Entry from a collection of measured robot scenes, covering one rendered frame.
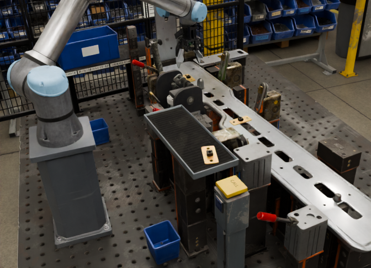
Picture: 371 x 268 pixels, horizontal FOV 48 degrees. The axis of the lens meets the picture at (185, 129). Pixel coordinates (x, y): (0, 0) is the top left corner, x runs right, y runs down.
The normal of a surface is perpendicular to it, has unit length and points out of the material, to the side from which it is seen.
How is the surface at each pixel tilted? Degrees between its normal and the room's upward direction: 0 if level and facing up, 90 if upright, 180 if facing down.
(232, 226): 90
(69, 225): 90
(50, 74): 7
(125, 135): 0
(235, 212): 90
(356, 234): 0
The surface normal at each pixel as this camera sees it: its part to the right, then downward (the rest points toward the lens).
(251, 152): -0.05, -0.85
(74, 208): 0.31, 0.48
